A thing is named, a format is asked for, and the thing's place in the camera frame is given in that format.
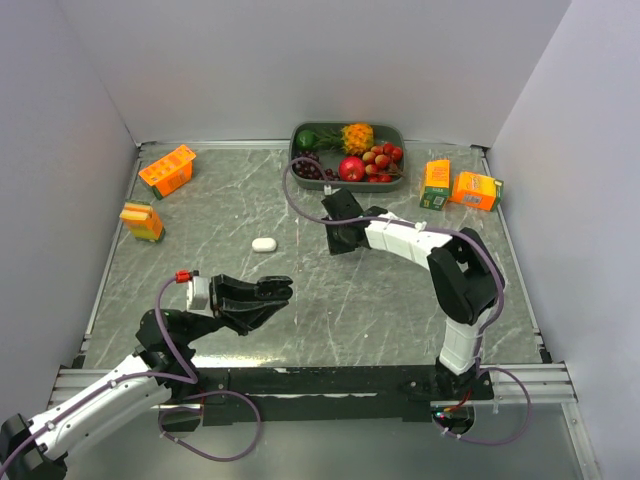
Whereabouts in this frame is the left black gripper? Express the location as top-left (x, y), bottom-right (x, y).
top-left (179, 272), bottom-right (288, 344)

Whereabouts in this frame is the black earbud charging case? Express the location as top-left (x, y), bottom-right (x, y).
top-left (254, 276), bottom-right (293, 301)

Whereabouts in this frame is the white earbud charging case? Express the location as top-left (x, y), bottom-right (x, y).
top-left (251, 237), bottom-right (278, 253)

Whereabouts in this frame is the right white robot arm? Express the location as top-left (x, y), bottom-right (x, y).
top-left (322, 186), bottom-right (505, 399)

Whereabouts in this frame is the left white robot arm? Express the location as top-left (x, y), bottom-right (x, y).
top-left (1, 270), bottom-right (293, 479)

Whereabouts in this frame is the red apple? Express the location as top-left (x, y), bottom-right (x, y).
top-left (338, 156), bottom-right (366, 182)

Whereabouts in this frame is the dark grape bunch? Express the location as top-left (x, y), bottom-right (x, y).
top-left (293, 151), bottom-right (339, 181)

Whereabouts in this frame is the red lychee bunch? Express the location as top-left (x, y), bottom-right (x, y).
top-left (361, 142), bottom-right (404, 183)

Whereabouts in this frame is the orange pineapple toy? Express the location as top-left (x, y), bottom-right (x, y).
top-left (314, 123), bottom-right (375, 156)

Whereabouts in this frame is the green lime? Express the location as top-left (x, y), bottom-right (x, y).
top-left (295, 129), bottom-right (316, 151)

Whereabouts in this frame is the grey fruit tray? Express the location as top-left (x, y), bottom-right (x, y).
top-left (289, 121), bottom-right (406, 193)

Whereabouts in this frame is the green yellow carton right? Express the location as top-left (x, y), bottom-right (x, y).
top-left (419, 158), bottom-right (451, 211)

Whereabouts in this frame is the yellow orange carton left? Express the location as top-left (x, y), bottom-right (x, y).
top-left (119, 202), bottom-right (165, 243)

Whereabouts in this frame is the orange juice carton far left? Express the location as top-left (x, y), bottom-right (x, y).
top-left (139, 145), bottom-right (196, 200)

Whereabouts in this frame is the orange carton far right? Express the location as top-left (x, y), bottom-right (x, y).
top-left (450, 171), bottom-right (504, 211)

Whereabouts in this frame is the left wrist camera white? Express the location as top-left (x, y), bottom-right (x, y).
top-left (175, 270), bottom-right (213, 317)

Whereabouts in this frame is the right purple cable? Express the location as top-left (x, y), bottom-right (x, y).
top-left (282, 156), bottom-right (532, 446)

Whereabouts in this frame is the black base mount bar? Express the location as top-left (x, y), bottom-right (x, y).
top-left (167, 365), bottom-right (494, 426)

